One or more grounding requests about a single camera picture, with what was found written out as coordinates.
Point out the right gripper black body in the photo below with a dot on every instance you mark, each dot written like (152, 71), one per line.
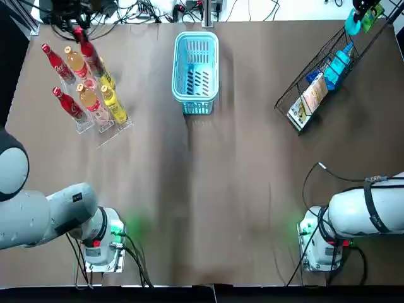
(363, 6)

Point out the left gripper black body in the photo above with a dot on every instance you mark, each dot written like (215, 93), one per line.
(72, 8)

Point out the teal chips bag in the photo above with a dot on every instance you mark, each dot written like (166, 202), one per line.
(352, 26)
(337, 67)

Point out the red cola bottle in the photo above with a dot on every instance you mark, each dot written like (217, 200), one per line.
(71, 107)
(60, 64)
(90, 55)

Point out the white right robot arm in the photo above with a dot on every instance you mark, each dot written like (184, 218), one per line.
(353, 208)

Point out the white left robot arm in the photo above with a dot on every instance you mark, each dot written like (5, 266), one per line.
(63, 208)

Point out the green snack bag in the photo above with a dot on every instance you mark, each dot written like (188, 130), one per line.
(372, 17)

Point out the orange tea bottle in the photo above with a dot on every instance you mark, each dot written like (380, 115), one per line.
(77, 64)
(90, 99)

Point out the blue and cream chips bag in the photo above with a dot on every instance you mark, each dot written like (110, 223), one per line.
(329, 85)

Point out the blue cookie bag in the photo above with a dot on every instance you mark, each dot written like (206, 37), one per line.
(313, 77)

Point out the light blue plastic basket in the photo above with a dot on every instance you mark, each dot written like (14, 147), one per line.
(176, 79)

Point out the clear acrylic bottle tray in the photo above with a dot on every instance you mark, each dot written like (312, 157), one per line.
(110, 135)

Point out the grey power strip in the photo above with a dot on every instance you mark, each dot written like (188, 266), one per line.
(143, 9)

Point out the white pack yellow picture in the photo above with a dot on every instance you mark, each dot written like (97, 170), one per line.
(298, 113)

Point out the aluminium profile post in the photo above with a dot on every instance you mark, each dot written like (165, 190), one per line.
(31, 19)
(209, 14)

